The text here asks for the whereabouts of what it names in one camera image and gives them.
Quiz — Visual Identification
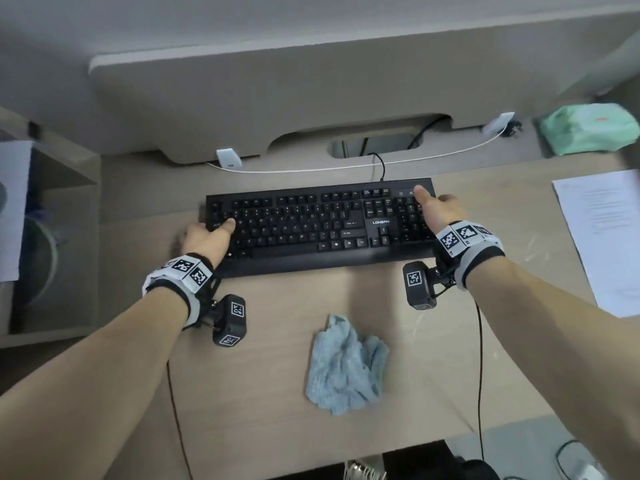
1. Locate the person's right hand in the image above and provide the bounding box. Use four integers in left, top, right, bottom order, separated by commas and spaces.
412, 186, 469, 237

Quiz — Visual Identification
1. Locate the person's left hand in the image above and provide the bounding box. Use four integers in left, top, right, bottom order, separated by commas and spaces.
178, 218, 237, 268

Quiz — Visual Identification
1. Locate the black computer keyboard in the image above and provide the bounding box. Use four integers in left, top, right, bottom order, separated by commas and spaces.
205, 178, 441, 279

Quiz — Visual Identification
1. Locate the person's left forearm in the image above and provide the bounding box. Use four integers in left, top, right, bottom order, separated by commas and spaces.
0, 282, 193, 480

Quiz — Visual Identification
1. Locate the person's right forearm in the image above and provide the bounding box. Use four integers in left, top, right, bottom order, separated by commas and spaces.
466, 255, 640, 480

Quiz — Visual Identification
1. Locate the right wristband with marker tags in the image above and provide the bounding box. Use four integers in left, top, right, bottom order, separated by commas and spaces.
432, 221, 506, 291

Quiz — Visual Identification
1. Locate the wristband with marker tags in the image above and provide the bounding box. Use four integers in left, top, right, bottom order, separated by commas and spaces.
142, 253, 217, 331
432, 221, 506, 291

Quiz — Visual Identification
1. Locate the left wristband with marker tags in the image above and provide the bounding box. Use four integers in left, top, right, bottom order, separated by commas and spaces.
142, 253, 217, 331

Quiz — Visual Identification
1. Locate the grey desk partition panel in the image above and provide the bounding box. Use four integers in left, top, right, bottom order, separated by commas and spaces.
88, 8, 640, 166

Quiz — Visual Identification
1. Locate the wooden side shelf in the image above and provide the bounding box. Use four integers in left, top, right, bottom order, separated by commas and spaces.
0, 104, 104, 341

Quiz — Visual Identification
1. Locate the green plastic bag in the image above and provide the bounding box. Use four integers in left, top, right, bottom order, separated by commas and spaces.
538, 103, 640, 157

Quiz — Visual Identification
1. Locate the white printed paper sheet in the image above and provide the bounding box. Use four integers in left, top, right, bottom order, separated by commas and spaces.
551, 169, 640, 319

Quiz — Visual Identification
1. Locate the light blue cloth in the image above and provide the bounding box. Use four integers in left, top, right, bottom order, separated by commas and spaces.
303, 314, 390, 417

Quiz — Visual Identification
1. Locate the black keyboard cable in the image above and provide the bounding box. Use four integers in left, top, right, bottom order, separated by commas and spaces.
367, 152, 387, 183

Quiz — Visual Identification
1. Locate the black power cable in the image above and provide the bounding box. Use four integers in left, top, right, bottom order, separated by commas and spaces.
406, 114, 452, 151

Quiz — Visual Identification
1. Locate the white cable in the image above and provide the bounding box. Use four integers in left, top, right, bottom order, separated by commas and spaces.
207, 129, 507, 173

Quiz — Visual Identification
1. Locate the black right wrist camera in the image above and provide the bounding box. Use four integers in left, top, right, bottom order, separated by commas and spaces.
402, 261, 442, 312

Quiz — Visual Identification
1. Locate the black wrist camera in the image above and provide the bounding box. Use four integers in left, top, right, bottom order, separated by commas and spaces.
212, 294, 247, 348
402, 261, 442, 312

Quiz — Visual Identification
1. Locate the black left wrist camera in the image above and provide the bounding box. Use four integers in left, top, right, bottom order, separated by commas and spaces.
212, 294, 247, 348

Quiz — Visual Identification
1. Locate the black right camera cable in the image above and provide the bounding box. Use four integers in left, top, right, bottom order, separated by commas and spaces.
472, 300, 487, 463

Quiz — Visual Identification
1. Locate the black camera cable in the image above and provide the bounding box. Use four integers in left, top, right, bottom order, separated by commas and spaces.
472, 300, 487, 463
165, 359, 194, 480

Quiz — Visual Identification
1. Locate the black left camera cable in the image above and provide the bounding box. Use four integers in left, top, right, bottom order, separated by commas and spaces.
165, 359, 194, 480

